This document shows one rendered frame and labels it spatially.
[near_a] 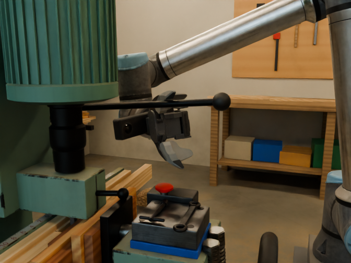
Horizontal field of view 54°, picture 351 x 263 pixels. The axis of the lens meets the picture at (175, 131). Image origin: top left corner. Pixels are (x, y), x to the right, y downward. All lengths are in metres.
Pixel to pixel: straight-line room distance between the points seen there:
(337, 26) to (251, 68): 2.96
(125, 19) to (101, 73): 3.81
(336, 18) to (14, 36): 0.67
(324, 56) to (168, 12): 1.73
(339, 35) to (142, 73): 0.48
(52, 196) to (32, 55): 0.24
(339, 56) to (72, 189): 0.65
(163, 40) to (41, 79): 3.62
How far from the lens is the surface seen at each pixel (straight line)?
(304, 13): 1.02
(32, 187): 0.64
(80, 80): 0.52
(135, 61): 0.91
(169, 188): 0.56
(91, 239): 0.54
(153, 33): 4.16
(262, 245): 0.56
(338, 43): 0.89
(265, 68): 3.80
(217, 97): 0.63
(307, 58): 3.78
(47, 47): 0.52
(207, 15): 3.96
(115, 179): 0.83
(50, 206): 0.63
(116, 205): 0.57
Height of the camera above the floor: 1.22
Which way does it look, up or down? 12 degrees down
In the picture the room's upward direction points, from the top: straight up
